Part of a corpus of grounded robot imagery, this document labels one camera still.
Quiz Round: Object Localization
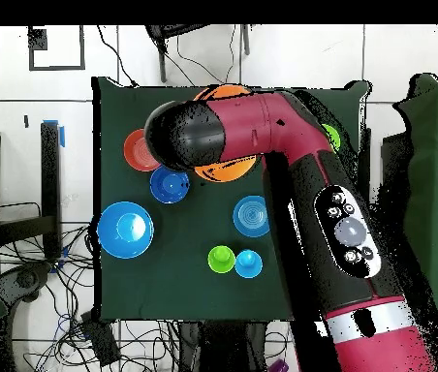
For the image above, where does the tangle of cables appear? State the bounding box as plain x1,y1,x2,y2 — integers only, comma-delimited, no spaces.
0,201,181,372

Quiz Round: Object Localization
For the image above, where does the orange-red ribbed bowl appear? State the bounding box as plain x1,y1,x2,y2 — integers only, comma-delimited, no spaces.
122,128,163,172

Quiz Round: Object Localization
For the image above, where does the dark green table cloth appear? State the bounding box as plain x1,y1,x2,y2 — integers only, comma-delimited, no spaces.
90,76,371,323

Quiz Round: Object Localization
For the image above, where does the dark grey rounded base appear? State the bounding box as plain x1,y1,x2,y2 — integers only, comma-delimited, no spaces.
0,261,53,311

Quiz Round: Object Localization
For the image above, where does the green bowl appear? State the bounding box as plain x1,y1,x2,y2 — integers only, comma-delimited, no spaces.
321,123,342,153

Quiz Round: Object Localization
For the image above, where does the medium blue ribbed bowl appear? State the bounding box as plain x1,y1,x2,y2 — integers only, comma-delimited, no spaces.
232,194,271,238

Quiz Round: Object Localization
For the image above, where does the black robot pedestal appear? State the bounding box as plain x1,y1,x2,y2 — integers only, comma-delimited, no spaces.
175,320,270,372

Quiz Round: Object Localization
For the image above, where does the green cup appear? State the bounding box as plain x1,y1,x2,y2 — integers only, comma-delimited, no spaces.
206,244,237,275

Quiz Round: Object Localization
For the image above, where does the black metal frame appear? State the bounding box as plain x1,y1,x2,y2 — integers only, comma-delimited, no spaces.
0,120,65,261
358,127,410,218

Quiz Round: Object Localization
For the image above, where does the black metal stand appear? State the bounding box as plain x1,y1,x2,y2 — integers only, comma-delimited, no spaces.
143,24,252,83

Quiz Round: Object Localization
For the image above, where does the black power strip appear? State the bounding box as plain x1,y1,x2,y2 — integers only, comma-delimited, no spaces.
79,311,121,367

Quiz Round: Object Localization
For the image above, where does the light blue cup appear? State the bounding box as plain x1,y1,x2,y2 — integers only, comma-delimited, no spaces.
234,248,264,279

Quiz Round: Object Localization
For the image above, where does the large yellow-orange bowl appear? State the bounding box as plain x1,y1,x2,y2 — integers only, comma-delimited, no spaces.
193,83,260,184

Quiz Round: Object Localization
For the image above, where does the dark blue bowl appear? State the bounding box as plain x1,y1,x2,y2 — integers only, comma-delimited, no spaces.
149,164,191,205

